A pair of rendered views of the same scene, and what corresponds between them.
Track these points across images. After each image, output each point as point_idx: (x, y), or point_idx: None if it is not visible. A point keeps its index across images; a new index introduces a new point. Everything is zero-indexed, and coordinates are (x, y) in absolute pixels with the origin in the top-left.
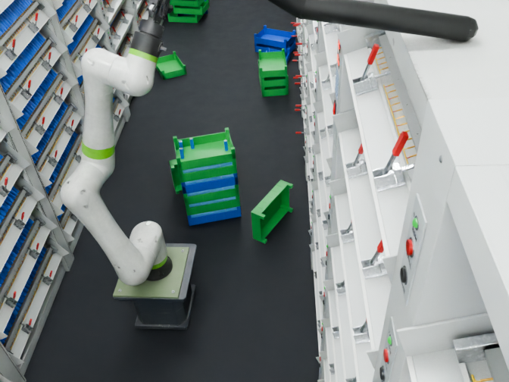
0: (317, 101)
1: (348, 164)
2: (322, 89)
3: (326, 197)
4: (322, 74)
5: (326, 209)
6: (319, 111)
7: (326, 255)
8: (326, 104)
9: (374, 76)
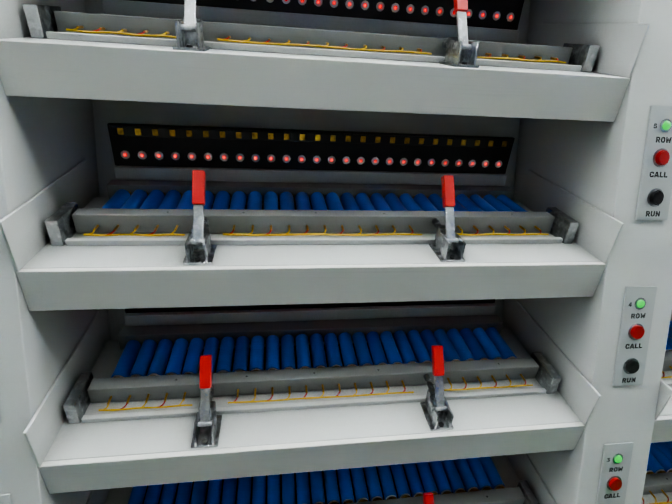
0: (13, 213)
1: None
2: (195, 51)
3: (509, 263)
4: (78, 43)
5: (556, 264)
6: (23, 256)
7: (643, 329)
8: (306, 57)
9: None
